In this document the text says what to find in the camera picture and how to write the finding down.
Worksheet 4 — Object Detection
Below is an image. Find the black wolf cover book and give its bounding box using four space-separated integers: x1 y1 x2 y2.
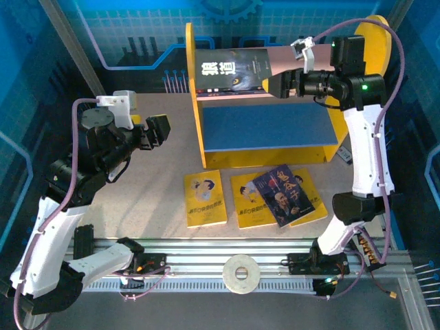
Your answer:
195 47 273 93

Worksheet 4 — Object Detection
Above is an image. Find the yellow cartoon cover book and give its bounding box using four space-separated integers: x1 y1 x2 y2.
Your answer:
288 167 329 228
184 169 228 229
229 173 279 230

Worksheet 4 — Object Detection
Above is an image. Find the dark portrait cover book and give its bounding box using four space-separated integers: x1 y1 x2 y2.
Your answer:
252 164 316 228
197 89 268 98

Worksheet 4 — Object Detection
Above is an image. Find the blue table edge strip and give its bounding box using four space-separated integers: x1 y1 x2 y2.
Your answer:
353 116 406 250
51 98 114 250

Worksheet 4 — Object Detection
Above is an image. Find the yellow pink blue bookshelf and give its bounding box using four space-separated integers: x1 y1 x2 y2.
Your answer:
184 15 393 169

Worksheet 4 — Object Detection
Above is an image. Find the small black card device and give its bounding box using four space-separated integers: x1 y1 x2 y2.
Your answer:
336 146 352 165

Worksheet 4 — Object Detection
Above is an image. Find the small black controller board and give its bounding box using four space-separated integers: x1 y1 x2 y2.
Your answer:
118 271 145 290
312 276 338 298

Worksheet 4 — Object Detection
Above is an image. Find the white tape roll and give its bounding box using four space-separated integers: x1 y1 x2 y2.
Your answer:
221 253 261 296

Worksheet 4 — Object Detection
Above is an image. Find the black orange terminal block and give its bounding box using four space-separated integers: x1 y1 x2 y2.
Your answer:
357 229 388 269

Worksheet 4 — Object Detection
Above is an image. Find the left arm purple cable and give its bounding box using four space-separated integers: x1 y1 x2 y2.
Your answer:
12 98 172 330

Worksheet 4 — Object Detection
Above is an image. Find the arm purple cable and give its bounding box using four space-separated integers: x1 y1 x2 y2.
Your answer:
12 98 172 330
309 17 405 302

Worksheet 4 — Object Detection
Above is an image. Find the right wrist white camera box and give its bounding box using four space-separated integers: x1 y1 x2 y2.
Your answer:
290 36 316 75

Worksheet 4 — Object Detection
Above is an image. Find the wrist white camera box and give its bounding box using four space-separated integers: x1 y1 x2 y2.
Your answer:
96 89 138 131
290 36 316 75

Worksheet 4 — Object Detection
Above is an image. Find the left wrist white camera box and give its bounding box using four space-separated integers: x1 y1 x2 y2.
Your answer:
96 89 138 131

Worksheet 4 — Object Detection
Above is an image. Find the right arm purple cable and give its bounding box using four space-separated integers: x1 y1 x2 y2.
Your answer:
309 17 405 302

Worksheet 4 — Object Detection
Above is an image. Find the aluminium corner post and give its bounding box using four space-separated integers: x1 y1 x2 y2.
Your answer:
386 0 415 34
37 0 111 106

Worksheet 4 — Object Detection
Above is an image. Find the black metal bracket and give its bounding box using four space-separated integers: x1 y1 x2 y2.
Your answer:
73 224 95 264

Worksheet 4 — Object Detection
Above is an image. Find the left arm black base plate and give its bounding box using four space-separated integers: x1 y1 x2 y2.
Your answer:
130 252 168 276

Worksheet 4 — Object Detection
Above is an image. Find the aluminium frame rail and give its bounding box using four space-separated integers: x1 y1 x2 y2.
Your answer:
41 236 415 281

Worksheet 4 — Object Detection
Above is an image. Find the grey slotted cable duct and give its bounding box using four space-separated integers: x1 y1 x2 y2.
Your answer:
78 277 317 294

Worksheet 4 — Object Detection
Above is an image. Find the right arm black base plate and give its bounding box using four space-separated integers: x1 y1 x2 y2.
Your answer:
287 252 351 276

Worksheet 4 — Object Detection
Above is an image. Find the red wire with yellow plug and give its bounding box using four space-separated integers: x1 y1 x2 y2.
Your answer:
371 264 399 300

